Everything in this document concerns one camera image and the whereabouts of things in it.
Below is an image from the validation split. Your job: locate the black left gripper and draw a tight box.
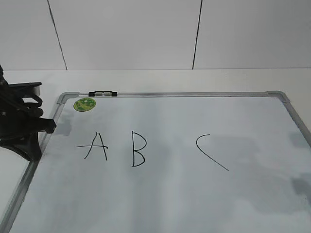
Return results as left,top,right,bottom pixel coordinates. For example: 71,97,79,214
0,68,56,161

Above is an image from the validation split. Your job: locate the round green magnet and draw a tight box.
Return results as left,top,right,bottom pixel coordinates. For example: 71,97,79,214
73,97,96,112

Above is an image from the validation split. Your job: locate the black silver whiteboard hanger clip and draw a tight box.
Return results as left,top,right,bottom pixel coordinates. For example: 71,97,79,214
88,91,118,97

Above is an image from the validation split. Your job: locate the white aluminium-framed whiteboard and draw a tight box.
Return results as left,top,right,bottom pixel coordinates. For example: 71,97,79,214
0,91,311,233

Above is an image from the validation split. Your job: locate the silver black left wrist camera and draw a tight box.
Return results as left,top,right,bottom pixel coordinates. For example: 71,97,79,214
8,82,42,98

